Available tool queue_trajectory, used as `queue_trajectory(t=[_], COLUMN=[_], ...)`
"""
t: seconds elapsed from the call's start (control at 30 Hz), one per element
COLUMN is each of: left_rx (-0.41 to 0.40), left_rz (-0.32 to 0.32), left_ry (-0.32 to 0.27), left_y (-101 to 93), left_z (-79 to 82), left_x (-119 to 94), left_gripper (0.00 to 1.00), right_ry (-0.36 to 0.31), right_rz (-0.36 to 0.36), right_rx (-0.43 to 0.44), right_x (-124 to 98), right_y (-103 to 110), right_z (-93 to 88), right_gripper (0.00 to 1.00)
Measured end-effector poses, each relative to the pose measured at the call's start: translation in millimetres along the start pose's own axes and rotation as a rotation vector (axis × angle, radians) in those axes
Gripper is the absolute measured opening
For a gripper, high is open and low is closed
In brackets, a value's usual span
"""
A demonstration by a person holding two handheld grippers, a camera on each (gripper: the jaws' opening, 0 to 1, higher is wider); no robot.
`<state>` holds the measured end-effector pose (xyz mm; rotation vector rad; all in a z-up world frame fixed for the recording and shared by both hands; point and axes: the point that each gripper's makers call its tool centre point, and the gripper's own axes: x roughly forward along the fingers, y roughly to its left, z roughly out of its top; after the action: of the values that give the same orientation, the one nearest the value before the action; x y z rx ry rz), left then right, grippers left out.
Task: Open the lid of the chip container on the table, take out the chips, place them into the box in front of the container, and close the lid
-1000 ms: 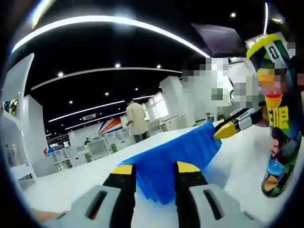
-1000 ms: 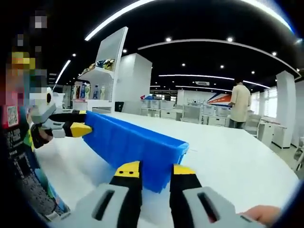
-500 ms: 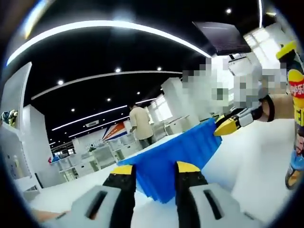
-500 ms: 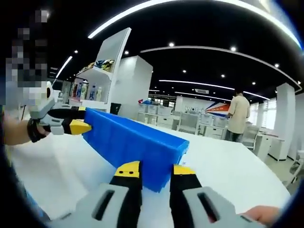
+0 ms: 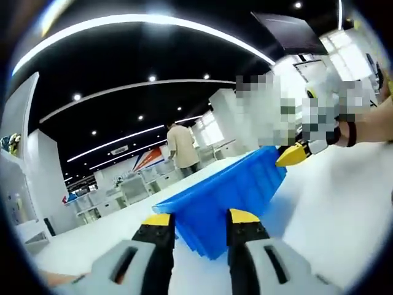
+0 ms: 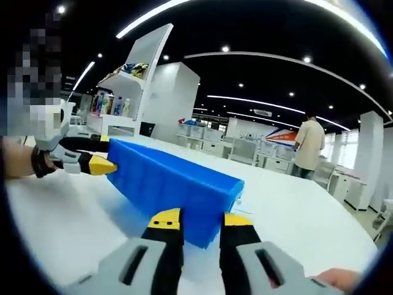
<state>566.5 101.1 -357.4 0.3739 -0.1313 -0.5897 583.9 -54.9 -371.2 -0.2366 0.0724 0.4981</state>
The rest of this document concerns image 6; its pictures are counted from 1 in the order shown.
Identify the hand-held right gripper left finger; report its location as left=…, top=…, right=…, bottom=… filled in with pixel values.
left=64, top=208, right=185, bottom=295

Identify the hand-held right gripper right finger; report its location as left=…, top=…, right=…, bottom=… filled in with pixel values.
left=219, top=211, right=337, bottom=295

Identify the blue plastic box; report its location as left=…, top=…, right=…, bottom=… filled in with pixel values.
left=107, top=138, right=246, bottom=250

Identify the person's left hand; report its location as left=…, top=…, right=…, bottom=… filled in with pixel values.
left=44, top=152, right=64, bottom=172

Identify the person's right hand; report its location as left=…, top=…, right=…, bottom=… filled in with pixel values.
left=314, top=267, right=365, bottom=291

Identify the black wrist watch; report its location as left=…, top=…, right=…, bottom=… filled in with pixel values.
left=30, top=145, right=52, bottom=179

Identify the row of bottles and cartons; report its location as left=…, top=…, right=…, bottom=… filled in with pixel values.
left=90, top=91, right=133, bottom=117

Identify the white table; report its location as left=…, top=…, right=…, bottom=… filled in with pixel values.
left=6, top=136, right=379, bottom=295

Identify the black rectangular object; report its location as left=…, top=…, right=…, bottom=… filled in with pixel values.
left=139, top=121, right=157, bottom=138

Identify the row of colourful snack bags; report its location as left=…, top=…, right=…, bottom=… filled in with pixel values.
left=106, top=62, right=150, bottom=81

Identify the white square pillar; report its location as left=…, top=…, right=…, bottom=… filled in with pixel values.
left=352, top=110, right=386, bottom=211
left=144, top=61, right=201, bottom=143

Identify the row of white desks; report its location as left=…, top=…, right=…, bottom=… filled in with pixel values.
left=176, top=122, right=297, bottom=176

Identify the white display shelf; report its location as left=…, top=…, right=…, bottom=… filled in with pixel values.
left=87, top=23, right=174, bottom=138

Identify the white mesh chair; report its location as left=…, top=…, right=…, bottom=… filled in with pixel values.
left=313, top=161, right=337, bottom=191

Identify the white low cabinet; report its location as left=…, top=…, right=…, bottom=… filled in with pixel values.
left=330, top=171, right=369, bottom=212

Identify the red blue wall graphic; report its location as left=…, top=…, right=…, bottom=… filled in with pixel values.
left=265, top=127, right=300, bottom=144

